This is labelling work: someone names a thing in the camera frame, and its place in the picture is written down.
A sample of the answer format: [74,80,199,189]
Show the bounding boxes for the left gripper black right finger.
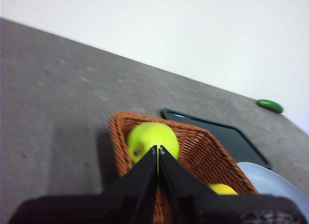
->
[158,144,309,224]

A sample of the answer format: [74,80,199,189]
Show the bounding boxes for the yellow lemon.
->
[207,183,239,196]

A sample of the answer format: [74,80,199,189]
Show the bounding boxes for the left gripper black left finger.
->
[8,145,158,224]

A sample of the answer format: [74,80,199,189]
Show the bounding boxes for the green apple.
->
[126,122,180,165]

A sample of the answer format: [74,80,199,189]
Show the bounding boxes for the brown wicker basket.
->
[108,111,259,224]

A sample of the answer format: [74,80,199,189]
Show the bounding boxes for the dark flat cutting board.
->
[161,108,273,169]

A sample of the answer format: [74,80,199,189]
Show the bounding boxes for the blue plate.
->
[238,162,309,212]

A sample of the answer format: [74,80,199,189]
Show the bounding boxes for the green cucumber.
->
[256,99,283,113]

